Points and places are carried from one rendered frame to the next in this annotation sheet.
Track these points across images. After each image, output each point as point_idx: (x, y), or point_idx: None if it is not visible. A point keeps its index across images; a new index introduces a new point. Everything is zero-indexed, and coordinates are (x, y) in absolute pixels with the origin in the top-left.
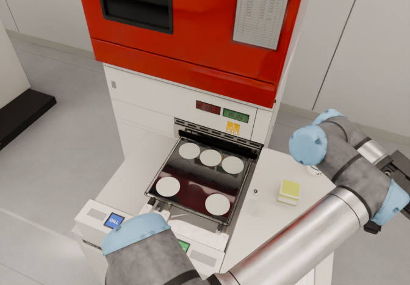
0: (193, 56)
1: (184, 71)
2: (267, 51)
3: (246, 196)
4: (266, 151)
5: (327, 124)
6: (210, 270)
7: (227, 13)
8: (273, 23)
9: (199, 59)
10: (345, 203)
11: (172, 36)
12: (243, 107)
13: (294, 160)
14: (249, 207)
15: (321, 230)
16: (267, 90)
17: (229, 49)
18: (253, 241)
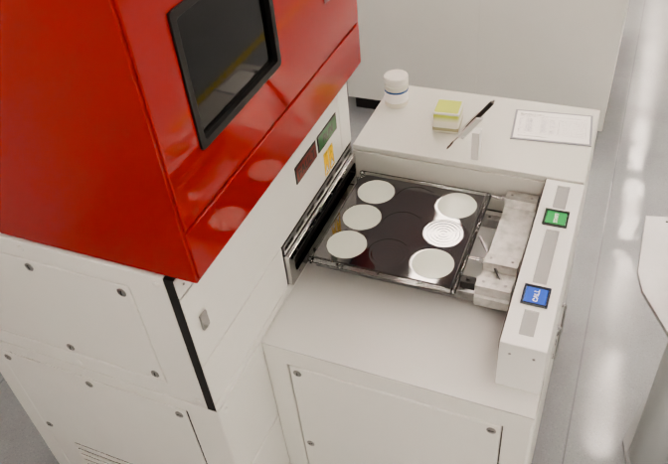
0: (301, 75)
1: (298, 117)
2: None
3: (453, 160)
4: (361, 140)
5: None
6: (575, 190)
7: None
8: None
9: (306, 73)
10: None
11: (279, 69)
12: (328, 107)
13: (378, 116)
14: (479, 149)
15: None
16: (355, 38)
17: (324, 17)
18: (523, 154)
